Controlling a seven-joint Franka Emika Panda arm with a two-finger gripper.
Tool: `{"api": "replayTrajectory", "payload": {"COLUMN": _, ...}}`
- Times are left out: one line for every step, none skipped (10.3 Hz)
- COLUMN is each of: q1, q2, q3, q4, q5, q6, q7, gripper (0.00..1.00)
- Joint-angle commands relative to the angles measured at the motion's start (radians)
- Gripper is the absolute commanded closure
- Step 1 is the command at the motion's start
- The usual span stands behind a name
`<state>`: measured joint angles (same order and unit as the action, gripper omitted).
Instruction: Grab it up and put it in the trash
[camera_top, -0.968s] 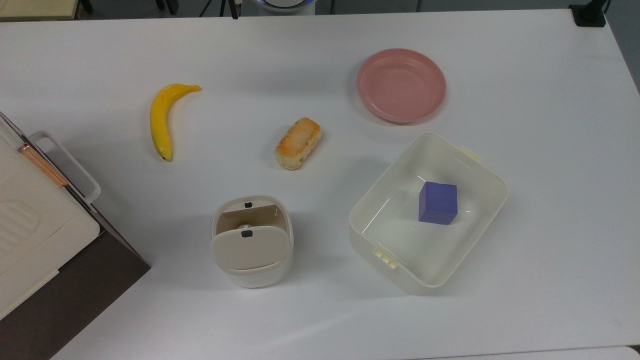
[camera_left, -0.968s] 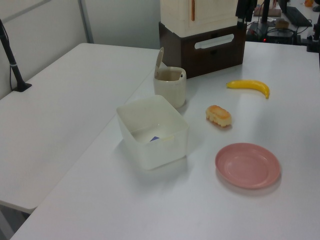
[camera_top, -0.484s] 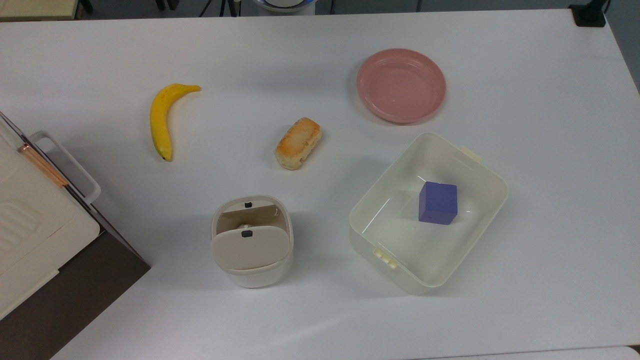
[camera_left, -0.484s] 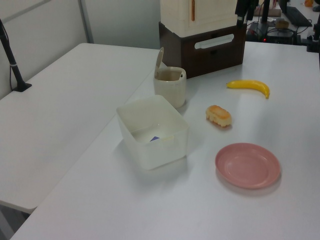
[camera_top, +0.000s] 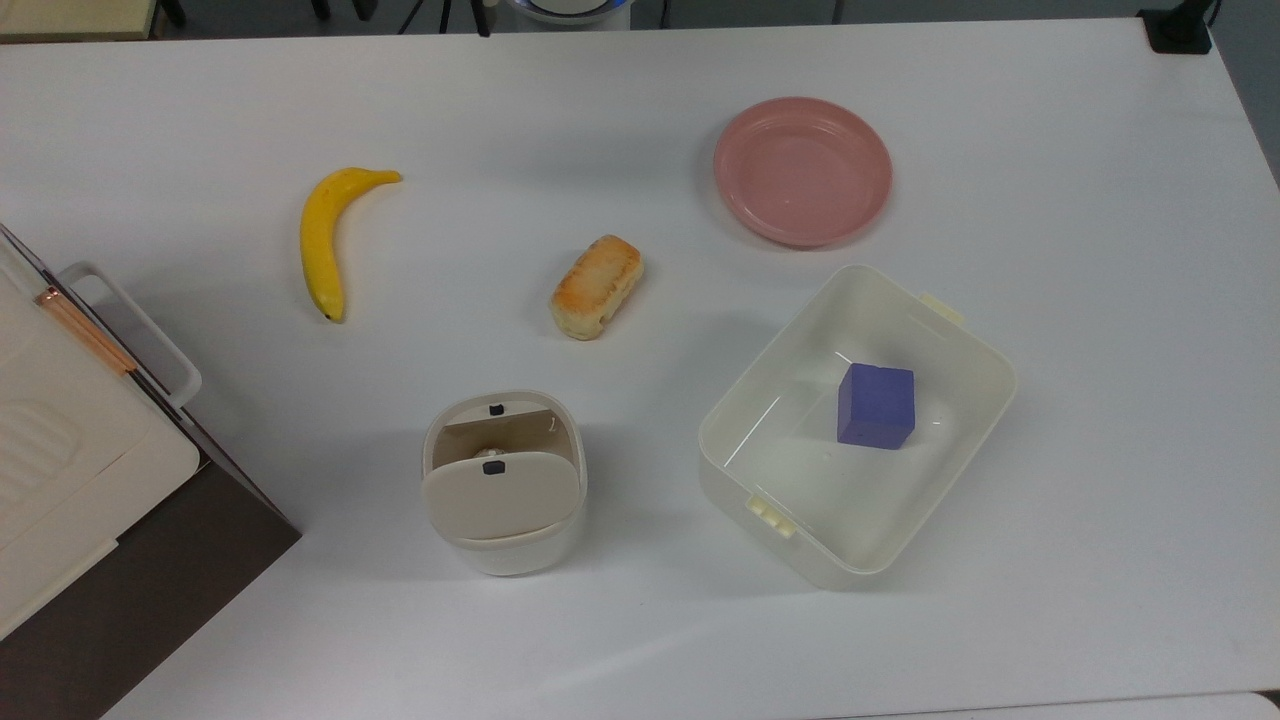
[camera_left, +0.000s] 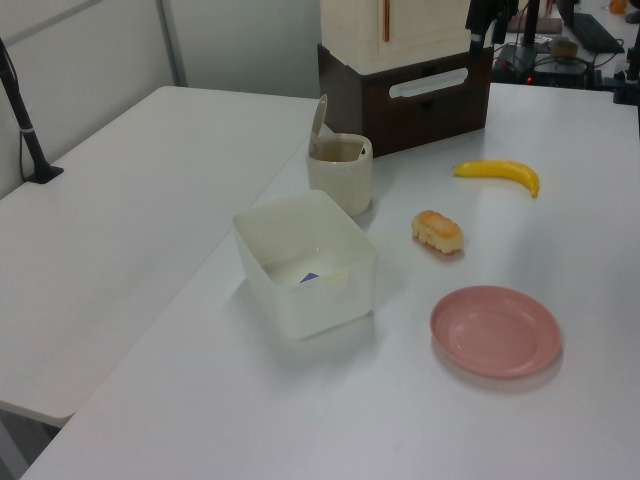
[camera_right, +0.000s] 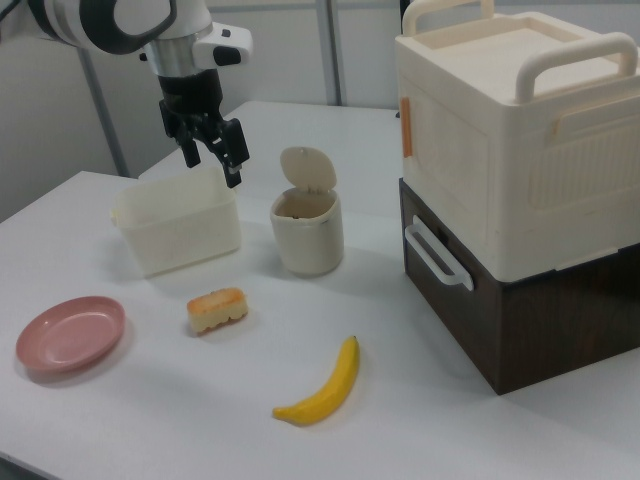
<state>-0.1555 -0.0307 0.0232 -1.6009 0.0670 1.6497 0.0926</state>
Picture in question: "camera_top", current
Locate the white paper ball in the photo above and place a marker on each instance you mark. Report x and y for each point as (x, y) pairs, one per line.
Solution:
(491, 454)

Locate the beige trash can with lid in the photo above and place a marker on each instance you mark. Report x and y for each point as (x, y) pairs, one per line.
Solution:
(500, 520)

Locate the toy bread loaf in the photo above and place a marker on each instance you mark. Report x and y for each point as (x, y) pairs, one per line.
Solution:
(597, 288)

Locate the white plastic container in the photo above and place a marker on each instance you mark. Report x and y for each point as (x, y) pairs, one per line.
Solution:
(800, 500)

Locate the purple cube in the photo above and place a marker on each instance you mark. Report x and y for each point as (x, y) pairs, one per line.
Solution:
(877, 405)

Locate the pink plate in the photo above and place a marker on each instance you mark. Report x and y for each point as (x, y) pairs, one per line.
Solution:
(803, 170)

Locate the yellow banana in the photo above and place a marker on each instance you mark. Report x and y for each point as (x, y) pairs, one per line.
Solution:
(320, 240)

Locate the black tripod legs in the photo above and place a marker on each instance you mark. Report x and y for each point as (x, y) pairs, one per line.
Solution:
(445, 12)

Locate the dark brown drawer box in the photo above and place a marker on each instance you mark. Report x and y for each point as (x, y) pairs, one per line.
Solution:
(150, 600)

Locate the black stand clamp base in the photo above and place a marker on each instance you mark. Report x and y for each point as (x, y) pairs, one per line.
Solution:
(1180, 30)

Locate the light wooden desk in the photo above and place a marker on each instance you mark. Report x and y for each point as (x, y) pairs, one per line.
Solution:
(70, 15)

